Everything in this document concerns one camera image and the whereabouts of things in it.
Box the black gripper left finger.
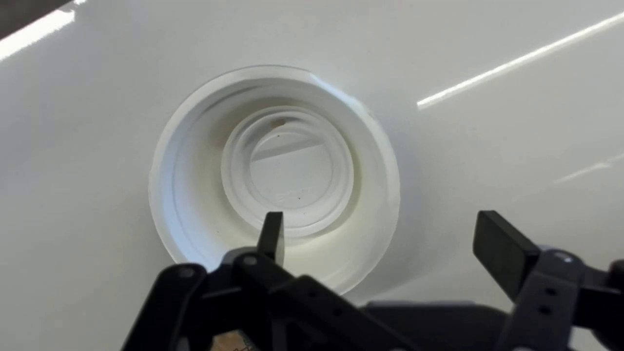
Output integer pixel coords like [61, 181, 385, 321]
[121, 208, 420, 351]

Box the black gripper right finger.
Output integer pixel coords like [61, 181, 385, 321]
[472, 208, 624, 351]

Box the white bowl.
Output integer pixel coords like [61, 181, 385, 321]
[147, 64, 402, 296]

